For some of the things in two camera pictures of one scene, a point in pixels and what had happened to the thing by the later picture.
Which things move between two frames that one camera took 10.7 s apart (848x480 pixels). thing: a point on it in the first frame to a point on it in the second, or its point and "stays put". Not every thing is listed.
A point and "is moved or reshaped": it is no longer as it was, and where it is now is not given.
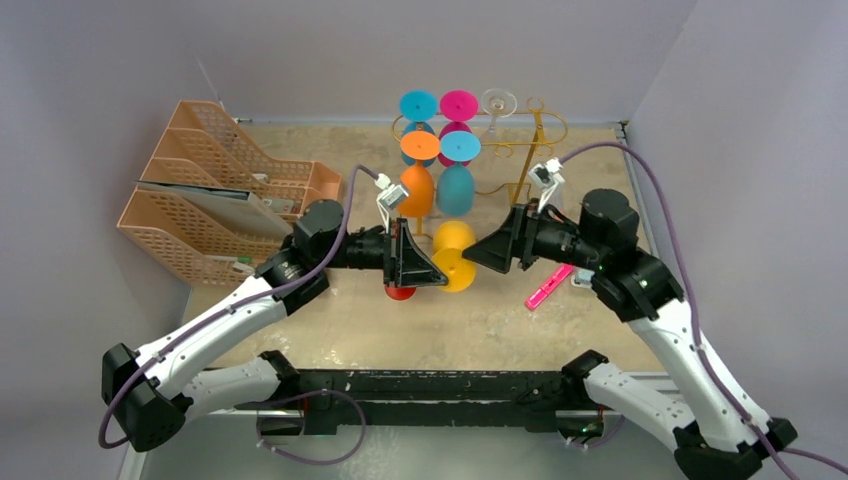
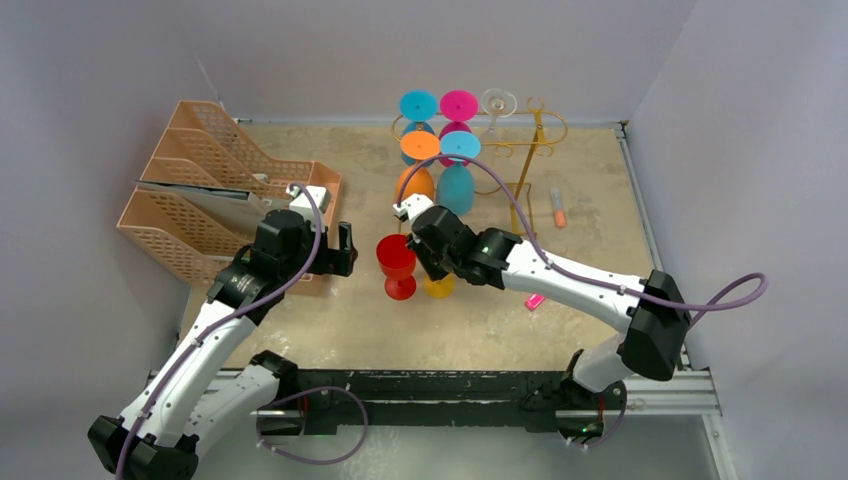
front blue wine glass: [455, 187] stays put
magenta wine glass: [458, 109] stays put
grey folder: [238, 206] stays put
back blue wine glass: [418, 108] stays put
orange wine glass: [417, 180] stays put
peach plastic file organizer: [203, 147] stays put
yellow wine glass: [452, 238] is moved or reshaped
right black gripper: [520, 236] to [419, 250]
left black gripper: [413, 267] to [334, 261]
